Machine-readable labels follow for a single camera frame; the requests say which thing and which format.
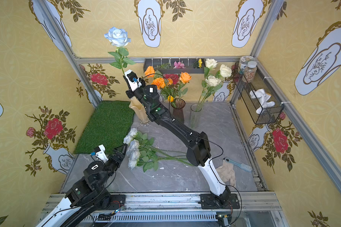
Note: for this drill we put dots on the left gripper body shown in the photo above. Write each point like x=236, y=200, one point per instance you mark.
x=113, y=156

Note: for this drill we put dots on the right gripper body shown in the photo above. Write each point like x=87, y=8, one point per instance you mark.
x=135, y=91

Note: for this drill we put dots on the orange marigold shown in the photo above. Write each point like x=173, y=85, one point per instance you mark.
x=159, y=83

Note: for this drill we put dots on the yellow orange tulip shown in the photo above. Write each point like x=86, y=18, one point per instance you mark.
x=172, y=101

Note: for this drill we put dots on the orange rose stem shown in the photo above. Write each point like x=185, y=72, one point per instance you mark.
x=184, y=79

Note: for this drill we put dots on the white rose stem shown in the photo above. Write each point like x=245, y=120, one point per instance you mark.
x=212, y=82

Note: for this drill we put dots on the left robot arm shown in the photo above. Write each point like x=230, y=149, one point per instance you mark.
x=90, y=193

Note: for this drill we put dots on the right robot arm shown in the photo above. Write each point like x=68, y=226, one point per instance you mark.
x=198, y=153

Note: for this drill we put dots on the cream ruffled vase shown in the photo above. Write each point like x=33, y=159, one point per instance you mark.
x=139, y=110

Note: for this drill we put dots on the purple glass vase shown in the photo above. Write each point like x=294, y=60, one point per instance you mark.
x=178, y=105

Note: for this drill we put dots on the pink flower in tray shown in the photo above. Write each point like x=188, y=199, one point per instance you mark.
x=179, y=65

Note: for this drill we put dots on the green artificial grass mat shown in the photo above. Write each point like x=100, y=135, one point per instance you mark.
x=108, y=126

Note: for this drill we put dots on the clear glass vase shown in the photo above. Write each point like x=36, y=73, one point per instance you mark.
x=195, y=113

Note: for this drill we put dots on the yellow flower in tray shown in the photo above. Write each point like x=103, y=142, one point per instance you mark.
x=200, y=63

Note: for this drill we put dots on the glass jar with white lid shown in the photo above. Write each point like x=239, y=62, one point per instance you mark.
x=243, y=63

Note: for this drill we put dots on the bottle with colourful beads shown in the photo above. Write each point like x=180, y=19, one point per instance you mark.
x=249, y=71

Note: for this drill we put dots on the beige work glove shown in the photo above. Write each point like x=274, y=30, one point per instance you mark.
x=227, y=173

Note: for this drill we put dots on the white cloth in basket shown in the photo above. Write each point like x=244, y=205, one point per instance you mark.
x=263, y=97

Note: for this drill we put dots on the teal toothbrush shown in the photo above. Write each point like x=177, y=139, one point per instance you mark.
x=242, y=166

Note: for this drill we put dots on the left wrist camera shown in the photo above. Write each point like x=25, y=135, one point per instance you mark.
x=99, y=152

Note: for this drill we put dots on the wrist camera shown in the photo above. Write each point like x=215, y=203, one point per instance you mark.
x=132, y=80
x=99, y=152

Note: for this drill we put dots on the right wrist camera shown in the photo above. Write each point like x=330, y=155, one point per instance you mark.
x=132, y=80

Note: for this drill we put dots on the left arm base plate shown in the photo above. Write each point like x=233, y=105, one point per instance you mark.
x=116, y=201

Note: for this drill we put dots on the grey wall planter tray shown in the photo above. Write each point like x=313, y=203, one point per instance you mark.
x=166, y=65

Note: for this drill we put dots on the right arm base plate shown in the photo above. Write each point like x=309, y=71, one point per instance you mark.
x=210, y=201

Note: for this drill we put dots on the black wire wall basket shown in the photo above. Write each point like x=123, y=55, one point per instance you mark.
x=269, y=115

